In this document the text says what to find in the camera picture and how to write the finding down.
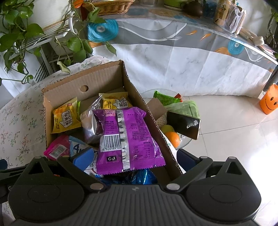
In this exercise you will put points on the green trailing pothos plant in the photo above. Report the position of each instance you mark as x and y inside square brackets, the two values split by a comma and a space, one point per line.
[73, 42]

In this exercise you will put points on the pale green plastic bag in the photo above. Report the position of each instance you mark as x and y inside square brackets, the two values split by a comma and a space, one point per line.
[186, 108]

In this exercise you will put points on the clear plastic bag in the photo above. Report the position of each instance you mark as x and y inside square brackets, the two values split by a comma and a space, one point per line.
[235, 18]

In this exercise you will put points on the yellow drink carton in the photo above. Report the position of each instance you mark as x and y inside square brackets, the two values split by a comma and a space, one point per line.
[221, 12]

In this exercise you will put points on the purple snack packet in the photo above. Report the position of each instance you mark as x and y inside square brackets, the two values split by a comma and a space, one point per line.
[134, 134]

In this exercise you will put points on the orange fruit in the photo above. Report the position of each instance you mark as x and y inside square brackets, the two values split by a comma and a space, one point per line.
[173, 139]

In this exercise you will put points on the blue foil snack packet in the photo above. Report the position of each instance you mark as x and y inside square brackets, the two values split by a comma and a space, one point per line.
[143, 177]

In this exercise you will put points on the wooden utensil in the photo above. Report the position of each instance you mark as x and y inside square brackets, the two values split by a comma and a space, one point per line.
[254, 38]

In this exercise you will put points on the brown teapot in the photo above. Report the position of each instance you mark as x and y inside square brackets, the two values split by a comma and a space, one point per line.
[192, 8]

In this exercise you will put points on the white and blue snack packet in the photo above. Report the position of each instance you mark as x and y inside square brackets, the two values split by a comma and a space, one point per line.
[76, 144]

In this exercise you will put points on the orange plastic object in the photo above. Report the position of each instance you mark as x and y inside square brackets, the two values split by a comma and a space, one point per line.
[78, 3]

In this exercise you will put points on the white metal plant stand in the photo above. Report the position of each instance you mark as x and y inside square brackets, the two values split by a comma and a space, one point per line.
[43, 63]

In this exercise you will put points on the wicker basket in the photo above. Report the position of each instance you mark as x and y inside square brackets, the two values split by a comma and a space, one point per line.
[108, 7]

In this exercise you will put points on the leafy plant by window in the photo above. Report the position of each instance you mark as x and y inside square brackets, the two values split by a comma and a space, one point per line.
[272, 32]

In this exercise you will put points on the pink snack packet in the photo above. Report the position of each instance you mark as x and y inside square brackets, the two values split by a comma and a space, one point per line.
[56, 147]

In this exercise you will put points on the white planter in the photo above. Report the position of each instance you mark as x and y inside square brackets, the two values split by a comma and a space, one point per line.
[50, 10]

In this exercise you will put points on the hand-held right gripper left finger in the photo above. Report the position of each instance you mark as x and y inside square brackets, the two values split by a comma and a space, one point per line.
[83, 158]

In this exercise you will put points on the dark green snack packet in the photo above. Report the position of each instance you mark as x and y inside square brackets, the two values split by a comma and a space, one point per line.
[166, 97]

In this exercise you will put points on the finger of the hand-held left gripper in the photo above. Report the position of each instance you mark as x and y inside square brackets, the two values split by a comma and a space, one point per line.
[13, 172]

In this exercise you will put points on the small yellow snack packet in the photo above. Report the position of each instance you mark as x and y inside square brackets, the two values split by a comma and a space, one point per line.
[65, 117]
[113, 102]

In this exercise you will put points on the black smartphone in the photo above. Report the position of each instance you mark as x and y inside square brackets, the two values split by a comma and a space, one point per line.
[184, 126]

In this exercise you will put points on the yellow-green fruit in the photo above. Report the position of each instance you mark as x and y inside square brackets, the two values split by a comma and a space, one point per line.
[167, 128]

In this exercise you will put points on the silver foil snack packet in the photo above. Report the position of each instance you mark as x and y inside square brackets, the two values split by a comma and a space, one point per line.
[89, 126]

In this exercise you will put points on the orange smiley bucket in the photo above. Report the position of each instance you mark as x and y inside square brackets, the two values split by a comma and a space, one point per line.
[269, 100]

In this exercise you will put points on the glass bowl with fruit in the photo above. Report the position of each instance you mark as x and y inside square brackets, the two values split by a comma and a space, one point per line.
[149, 95]

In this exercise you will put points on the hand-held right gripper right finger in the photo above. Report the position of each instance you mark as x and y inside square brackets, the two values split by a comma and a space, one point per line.
[186, 159]

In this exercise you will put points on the brown cardboard box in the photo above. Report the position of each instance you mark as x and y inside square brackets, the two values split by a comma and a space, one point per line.
[65, 87]

